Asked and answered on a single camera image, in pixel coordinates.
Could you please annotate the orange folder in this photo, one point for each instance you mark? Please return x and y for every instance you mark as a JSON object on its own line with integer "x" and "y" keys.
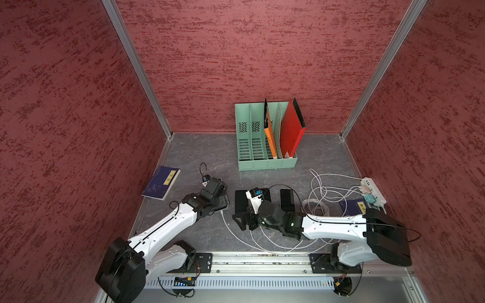
{"x": 269, "y": 131}

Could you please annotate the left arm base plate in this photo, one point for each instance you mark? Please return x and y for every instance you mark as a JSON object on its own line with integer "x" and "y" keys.
{"x": 202, "y": 262}

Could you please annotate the right purple book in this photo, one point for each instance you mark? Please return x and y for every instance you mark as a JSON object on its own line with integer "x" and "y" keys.
{"x": 354, "y": 207}

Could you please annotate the green file organizer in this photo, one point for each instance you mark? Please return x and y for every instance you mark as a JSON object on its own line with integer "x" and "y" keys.
{"x": 253, "y": 150}

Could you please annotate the black phone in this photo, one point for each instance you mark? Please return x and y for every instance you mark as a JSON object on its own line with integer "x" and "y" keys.
{"x": 287, "y": 202}
{"x": 241, "y": 202}
{"x": 266, "y": 196}

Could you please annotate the purple book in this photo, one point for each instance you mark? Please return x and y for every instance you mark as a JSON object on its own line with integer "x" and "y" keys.
{"x": 161, "y": 183}
{"x": 354, "y": 207}

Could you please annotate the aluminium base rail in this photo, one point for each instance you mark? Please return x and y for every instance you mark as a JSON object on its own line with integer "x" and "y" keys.
{"x": 258, "y": 271}

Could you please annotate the left purple book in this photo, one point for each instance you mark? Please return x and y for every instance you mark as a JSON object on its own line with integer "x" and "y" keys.
{"x": 161, "y": 183}

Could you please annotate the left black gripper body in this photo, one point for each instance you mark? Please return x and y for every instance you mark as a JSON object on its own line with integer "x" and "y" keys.
{"x": 220, "y": 202}

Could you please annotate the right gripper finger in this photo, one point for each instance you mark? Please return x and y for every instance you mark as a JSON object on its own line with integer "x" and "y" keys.
{"x": 252, "y": 221}
{"x": 241, "y": 219}

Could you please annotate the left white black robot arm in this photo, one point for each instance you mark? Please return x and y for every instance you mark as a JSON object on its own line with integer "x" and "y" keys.
{"x": 128, "y": 265}

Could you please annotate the red folder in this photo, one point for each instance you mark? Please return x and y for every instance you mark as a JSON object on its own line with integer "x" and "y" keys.
{"x": 292, "y": 129}

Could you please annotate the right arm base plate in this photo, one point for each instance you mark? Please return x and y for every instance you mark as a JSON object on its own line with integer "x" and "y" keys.
{"x": 329, "y": 264}

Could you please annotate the white power strip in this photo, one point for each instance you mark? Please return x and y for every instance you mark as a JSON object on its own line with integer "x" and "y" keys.
{"x": 369, "y": 184}

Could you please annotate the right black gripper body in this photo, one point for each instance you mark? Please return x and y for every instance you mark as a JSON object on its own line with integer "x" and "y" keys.
{"x": 275, "y": 226}

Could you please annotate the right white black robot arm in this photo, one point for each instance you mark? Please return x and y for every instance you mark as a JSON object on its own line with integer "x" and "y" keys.
{"x": 369, "y": 236}

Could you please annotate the grey patterned folder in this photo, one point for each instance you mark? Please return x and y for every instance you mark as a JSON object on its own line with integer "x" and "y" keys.
{"x": 277, "y": 126}

